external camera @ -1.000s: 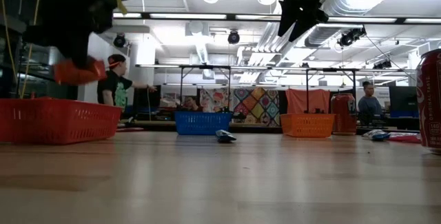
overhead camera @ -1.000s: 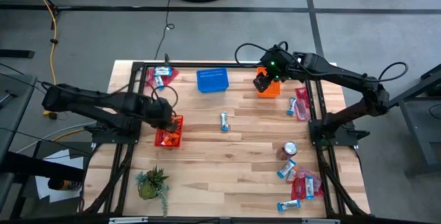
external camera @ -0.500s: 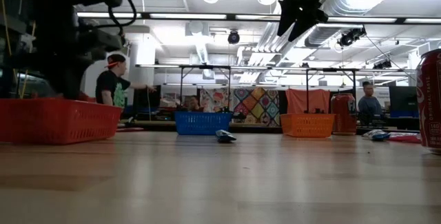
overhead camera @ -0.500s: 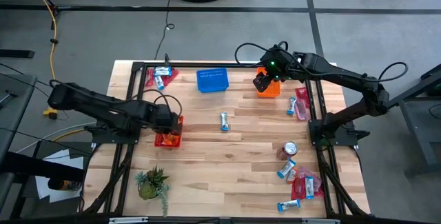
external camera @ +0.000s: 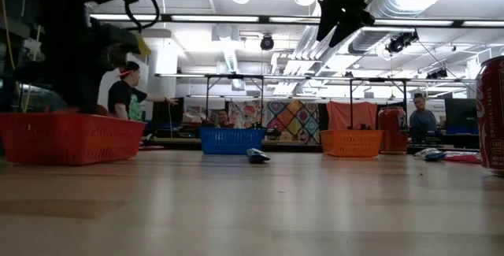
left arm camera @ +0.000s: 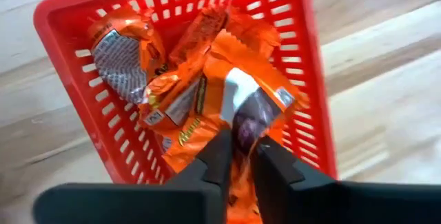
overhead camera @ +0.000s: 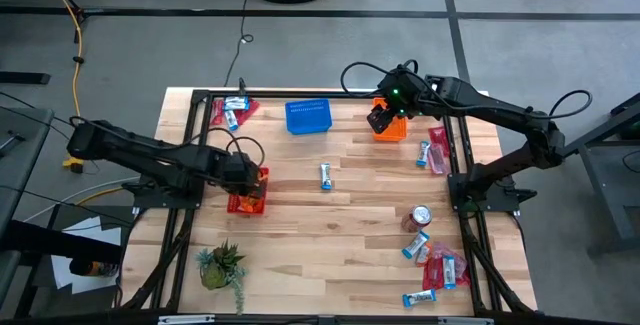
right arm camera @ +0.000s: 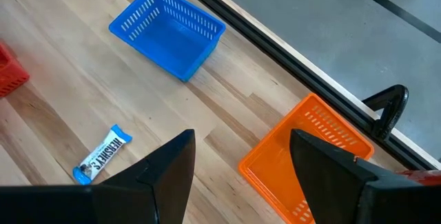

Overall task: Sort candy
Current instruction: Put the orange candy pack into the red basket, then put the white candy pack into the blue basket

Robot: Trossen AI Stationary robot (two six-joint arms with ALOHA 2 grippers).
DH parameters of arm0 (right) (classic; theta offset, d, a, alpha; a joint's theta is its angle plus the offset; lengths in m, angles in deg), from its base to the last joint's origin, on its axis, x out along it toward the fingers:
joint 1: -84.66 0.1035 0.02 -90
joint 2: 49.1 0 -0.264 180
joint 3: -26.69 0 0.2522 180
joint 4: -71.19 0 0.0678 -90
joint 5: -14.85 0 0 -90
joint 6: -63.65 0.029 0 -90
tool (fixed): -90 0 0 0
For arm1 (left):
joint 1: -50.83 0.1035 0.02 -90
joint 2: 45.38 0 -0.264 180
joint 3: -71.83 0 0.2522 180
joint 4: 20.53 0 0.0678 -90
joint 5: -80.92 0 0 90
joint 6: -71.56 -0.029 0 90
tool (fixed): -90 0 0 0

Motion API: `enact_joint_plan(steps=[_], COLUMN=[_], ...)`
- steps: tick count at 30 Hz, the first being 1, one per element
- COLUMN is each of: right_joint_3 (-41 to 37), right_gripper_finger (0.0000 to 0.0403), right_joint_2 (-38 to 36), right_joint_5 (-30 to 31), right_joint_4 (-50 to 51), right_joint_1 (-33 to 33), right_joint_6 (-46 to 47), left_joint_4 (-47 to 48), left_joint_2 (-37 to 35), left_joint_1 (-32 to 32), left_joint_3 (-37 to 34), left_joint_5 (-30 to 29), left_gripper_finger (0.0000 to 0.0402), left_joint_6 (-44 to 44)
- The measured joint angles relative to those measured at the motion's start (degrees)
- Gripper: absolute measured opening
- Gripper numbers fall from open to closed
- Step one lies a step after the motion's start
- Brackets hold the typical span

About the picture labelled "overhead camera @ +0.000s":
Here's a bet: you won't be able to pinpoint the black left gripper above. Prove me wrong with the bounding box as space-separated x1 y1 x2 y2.
219 152 266 202

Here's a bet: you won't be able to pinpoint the red soda can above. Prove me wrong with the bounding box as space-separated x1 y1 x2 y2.
400 204 434 234

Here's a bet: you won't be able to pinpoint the small orange candy bar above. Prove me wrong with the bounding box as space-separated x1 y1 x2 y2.
414 242 434 268

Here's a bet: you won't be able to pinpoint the orange plastic basket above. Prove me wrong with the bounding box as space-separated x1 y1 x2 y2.
371 96 409 143

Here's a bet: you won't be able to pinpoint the red plastic basket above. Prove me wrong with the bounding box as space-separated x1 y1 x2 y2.
226 166 270 216

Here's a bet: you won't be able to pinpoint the blue plastic basket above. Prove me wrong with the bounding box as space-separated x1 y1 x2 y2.
284 98 334 136

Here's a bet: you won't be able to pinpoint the potted succulent plant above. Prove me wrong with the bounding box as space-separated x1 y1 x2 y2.
195 238 250 316

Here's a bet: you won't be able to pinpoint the white paper sheets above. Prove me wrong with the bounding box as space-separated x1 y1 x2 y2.
49 214 124 296

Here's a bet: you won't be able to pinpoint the dark bottle with label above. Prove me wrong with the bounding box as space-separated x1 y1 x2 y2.
68 258 120 279

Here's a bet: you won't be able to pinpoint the black beam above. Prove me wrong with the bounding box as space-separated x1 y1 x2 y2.
0 218 124 267

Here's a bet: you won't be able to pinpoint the grey desk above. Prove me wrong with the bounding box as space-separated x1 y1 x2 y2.
0 106 55 226

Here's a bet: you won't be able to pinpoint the black flat bar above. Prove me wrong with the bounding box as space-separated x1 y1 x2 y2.
0 70 51 86

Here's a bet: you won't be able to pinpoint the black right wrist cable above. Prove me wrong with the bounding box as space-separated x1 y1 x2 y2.
340 58 420 100

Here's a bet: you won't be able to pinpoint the black aluminium rig frame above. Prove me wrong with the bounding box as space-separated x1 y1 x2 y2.
114 88 534 325

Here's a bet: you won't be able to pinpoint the silver metal bracket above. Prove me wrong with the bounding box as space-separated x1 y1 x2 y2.
437 316 495 325
157 313 216 325

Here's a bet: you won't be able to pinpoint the thin black floor cable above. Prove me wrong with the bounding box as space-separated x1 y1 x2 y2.
223 0 255 89

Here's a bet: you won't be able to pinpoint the white floor cable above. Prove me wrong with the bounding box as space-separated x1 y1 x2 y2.
22 177 140 224

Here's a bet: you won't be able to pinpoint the black right elbow cable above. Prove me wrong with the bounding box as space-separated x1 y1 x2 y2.
547 89 594 121

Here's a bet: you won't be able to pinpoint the yellow floor cable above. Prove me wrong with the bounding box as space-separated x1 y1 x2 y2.
38 0 85 174

